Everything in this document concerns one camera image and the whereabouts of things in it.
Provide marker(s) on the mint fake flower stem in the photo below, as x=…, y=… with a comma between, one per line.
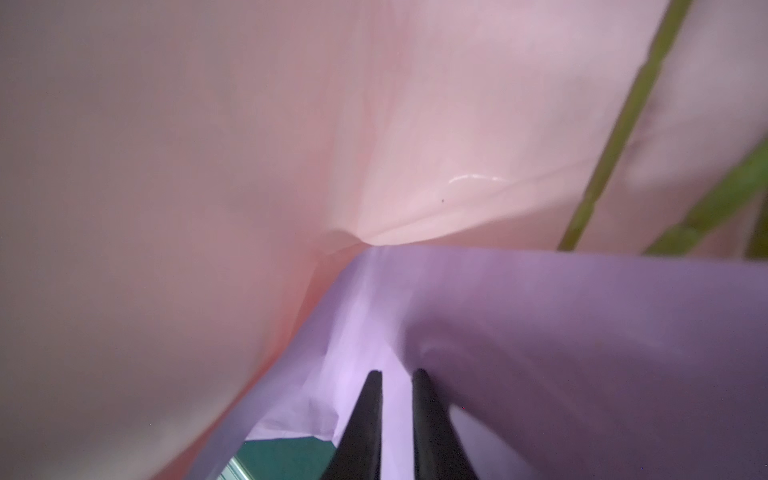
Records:
x=733, y=192

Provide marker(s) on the pink fake flower stem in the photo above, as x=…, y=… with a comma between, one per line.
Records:
x=660, y=46

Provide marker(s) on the pink purple wrapping paper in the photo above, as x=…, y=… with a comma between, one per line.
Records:
x=218, y=216

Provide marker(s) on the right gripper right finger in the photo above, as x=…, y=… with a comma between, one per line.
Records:
x=438, y=453

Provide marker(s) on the green table mat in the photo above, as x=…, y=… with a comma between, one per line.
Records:
x=286, y=459

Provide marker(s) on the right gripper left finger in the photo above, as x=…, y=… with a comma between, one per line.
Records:
x=358, y=454

